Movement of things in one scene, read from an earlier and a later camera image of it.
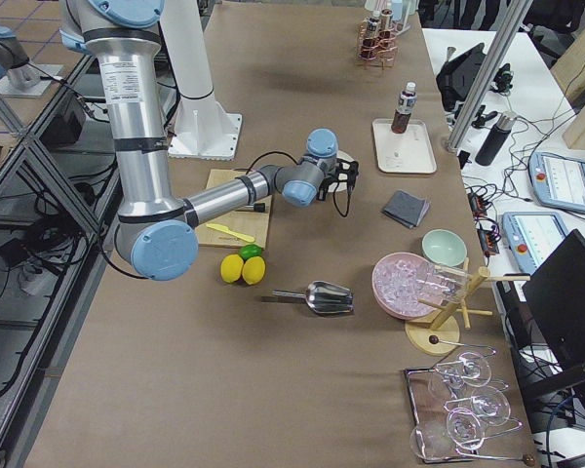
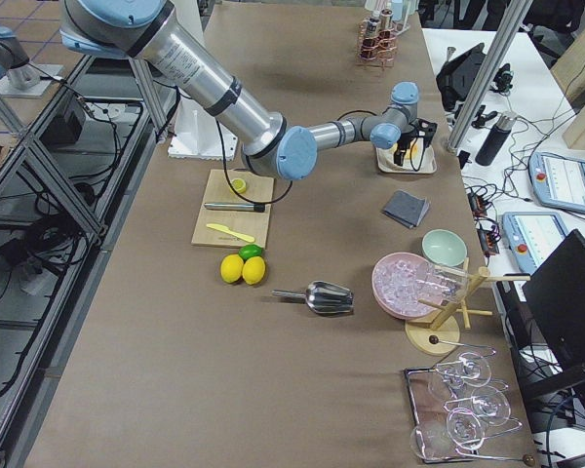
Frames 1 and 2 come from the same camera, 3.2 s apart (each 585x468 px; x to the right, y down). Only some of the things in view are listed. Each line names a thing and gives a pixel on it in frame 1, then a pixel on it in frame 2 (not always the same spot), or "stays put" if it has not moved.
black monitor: x=566 y=295 stays put
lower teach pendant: x=530 y=237 stays put
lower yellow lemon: x=253 y=270 stays put
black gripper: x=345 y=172 to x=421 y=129
